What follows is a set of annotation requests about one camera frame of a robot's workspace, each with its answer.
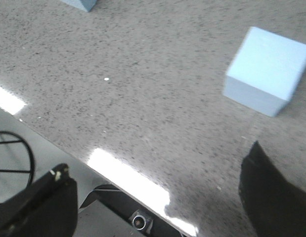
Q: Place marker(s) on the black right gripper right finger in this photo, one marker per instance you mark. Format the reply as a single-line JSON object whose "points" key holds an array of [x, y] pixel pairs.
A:
{"points": [[275, 207]]}

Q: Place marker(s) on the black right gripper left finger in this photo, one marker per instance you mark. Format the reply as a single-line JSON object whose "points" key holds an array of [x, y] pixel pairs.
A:
{"points": [[48, 208]]}

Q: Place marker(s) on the smooth light blue foam block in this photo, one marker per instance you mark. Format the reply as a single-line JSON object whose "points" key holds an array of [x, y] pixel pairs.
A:
{"points": [[265, 71]]}

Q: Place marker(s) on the textured light blue foam block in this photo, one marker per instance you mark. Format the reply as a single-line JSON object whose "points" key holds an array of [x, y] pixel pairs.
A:
{"points": [[85, 5]]}

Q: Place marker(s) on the front camera under table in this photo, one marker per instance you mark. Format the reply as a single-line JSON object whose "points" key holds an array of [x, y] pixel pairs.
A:
{"points": [[142, 221]]}

